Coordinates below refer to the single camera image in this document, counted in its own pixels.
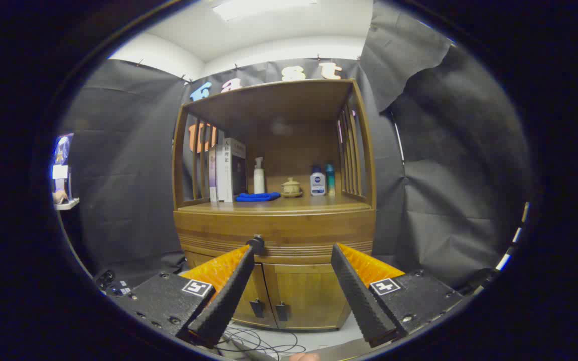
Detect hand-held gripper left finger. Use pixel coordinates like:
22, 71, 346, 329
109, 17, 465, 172
111, 245, 256, 350

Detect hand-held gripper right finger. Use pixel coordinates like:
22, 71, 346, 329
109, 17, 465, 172
330, 243, 464, 349

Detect wooden countertop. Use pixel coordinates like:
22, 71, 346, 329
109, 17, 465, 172
176, 193, 375, 214

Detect wooden cabinet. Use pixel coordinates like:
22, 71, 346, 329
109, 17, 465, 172
171, 79, 377, 332

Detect blue folded cloth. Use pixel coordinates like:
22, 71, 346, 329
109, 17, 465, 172
235, 192, 281, 202

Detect white lotion bottle blue cap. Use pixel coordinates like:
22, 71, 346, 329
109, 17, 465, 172
310, 166, 327, 197

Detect white pump bottle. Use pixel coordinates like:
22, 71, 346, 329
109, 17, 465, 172
253, 157, 266, 195

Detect thick white book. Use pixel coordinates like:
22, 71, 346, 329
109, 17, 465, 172
216, 138, 247, 203

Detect thin pale book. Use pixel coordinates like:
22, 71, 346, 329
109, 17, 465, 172
208, 144, 218, 203

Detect black backdrop cloth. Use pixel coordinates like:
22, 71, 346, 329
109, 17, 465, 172
58, 0, 533, 290

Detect computer monitor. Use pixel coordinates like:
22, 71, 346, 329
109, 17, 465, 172
52, 133, 74, 201

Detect black floor cables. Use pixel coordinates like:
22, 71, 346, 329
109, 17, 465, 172
213, 325, 308, 359

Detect black camera device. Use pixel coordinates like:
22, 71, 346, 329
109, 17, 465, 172
95, 269, 132, 297

